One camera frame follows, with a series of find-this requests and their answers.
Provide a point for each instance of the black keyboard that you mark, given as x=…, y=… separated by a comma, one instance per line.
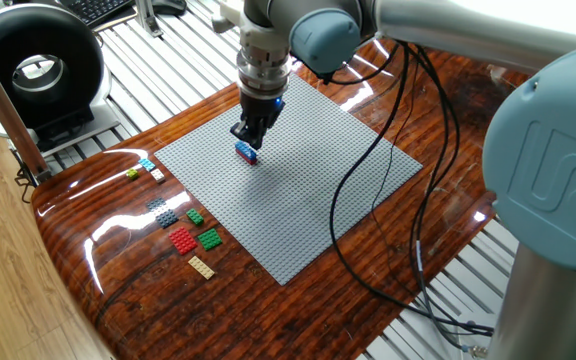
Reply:
x=98, y=10

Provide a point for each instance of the white small Lego brick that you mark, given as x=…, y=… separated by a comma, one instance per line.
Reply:
x=157, y=175

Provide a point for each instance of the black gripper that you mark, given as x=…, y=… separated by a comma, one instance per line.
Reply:
x=260, y=114

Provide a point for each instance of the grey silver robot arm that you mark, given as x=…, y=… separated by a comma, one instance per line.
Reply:
x=553, y=165

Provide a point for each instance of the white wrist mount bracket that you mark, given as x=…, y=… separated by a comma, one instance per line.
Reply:
x=258, y=30

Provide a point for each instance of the red long Lego brick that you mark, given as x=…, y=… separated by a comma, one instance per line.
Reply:
x=246, y=159

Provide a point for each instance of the green square Lego plate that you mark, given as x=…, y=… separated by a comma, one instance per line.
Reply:
x=210, y=239

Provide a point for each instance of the aluminium bracket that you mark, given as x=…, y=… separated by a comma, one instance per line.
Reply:
x=148, y=20

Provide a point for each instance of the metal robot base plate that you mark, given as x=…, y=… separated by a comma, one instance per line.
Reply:
x=473, y=345

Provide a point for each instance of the tan Lego plate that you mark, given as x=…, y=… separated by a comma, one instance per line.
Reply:
x=201, y=267

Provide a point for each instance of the dark grey Lego plate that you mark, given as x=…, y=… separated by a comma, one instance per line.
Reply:
x=162, y=212

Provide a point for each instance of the glossy wood-grain table mat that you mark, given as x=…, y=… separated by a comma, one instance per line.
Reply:
x=268, y=320

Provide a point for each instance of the lime green small Lego brick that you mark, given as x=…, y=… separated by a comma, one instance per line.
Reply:
x=132, y=173

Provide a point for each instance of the blue long Lego brick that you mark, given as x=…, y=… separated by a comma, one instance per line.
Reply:
x=245, y=150

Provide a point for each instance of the red Lego plate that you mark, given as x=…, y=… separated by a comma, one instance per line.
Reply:
x=183, y=240

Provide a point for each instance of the grey Lego baseplate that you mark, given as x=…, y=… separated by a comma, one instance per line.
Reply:
x=288, y=200

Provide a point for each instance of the brown wooden pole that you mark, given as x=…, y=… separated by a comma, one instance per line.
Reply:
x=3, y=110

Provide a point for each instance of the light blue small Lego brick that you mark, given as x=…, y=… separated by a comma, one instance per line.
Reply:
x=146, y=164

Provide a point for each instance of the black computer mouse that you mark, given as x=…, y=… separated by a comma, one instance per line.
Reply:
x=168, y=7

